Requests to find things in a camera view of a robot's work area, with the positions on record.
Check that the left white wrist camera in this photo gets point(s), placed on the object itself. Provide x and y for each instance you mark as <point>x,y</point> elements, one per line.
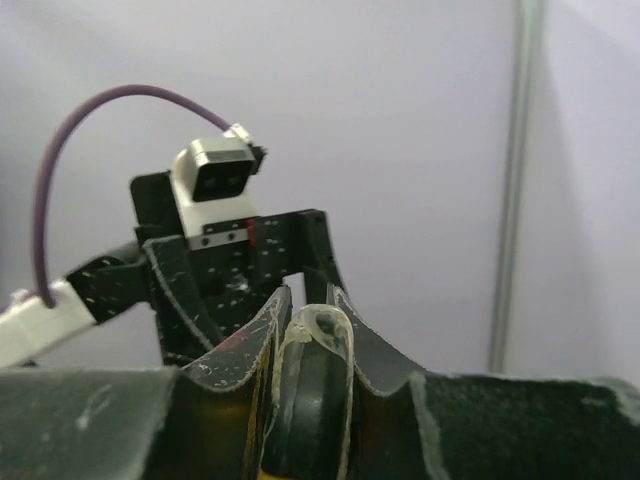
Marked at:
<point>209,180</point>

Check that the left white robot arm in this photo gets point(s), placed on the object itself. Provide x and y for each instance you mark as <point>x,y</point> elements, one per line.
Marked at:
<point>92,294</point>

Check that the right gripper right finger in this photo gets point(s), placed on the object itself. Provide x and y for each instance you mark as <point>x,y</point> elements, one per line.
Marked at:
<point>394,436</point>

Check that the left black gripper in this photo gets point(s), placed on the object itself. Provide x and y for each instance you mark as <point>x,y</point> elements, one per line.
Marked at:
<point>201,297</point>

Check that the yellow utility knife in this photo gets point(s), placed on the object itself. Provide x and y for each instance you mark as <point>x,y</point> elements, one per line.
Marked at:
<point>309,429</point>

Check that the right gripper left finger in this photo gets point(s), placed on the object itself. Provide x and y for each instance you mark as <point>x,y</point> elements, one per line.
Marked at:
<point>218,405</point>

